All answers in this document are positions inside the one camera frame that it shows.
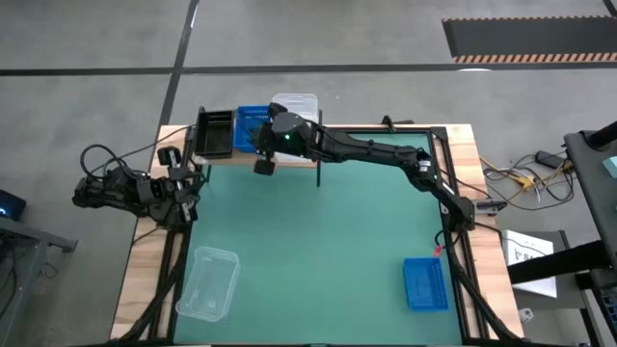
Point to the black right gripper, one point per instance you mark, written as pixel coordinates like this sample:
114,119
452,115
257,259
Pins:
294,144

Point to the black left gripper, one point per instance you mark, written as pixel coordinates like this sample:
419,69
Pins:
183,193

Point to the clear plastic bin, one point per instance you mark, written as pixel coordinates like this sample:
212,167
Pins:
303,103
207,284

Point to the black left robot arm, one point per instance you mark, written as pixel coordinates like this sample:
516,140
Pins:
111,193

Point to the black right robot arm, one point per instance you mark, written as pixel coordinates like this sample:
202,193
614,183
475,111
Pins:
376,147

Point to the green table mat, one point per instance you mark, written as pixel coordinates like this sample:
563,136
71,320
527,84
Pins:
313,250

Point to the black clamp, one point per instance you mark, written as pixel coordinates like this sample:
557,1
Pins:
388,123

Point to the grey metal table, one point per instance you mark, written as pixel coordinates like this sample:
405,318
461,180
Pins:
29,231

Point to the black device blue light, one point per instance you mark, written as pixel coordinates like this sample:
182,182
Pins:
9,205

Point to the small red tag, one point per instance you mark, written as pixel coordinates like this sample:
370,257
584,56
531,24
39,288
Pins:
437,250

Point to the white paper sheet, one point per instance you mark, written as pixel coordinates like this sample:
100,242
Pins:
525,250

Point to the black power adapter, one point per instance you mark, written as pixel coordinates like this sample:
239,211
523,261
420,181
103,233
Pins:
547,159

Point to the black hazard-striped floor mat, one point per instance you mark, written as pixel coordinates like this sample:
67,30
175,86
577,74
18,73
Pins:
530,36

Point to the black side desk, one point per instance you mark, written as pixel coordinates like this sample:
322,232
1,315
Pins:
593,193

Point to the teal object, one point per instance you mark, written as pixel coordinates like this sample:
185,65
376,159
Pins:
611,166

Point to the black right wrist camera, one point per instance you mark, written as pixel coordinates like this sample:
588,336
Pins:
264,167

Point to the wooden shelf black metal frame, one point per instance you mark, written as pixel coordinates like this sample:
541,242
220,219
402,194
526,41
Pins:
241,161

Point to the black aluminium station frame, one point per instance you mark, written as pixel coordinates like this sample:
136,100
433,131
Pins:
439,133

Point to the small white bracket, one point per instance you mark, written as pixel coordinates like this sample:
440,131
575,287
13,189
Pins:
526,315

